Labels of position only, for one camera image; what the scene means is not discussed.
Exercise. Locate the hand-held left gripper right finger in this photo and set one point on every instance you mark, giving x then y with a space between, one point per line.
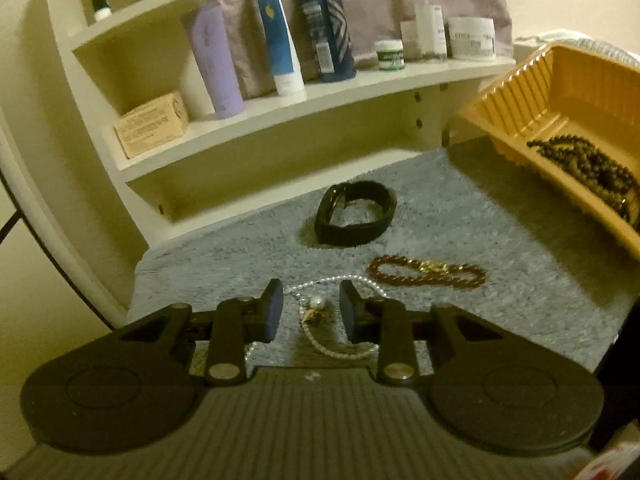
347 312

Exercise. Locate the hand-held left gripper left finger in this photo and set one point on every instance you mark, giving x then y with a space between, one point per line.
272 310

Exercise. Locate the orange ribbed plastic tray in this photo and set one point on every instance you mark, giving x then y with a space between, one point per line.
575 85

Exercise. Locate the grey fluffy mat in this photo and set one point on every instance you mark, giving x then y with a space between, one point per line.
450 320

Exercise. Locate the white shelf unit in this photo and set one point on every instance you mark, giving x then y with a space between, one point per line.
350 110

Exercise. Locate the small cardboard box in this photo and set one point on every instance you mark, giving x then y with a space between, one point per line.
150 127

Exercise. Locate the purple tube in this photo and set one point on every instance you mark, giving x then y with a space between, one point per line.
215 60

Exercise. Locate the small green jar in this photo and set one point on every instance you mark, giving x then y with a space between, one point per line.
391 56

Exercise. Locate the white and blue tube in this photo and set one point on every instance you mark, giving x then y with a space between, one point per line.
280 35

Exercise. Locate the dark blue spray bottle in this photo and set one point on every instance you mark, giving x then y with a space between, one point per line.
327 25

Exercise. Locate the white spray bottle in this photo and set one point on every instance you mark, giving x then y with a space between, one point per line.
431 25

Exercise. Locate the white cream jar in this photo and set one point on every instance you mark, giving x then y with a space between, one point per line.
471 39

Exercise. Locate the red and white packet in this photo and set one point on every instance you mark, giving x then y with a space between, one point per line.
615 455

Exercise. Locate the white knitted cloth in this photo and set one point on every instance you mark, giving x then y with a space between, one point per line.
600 46

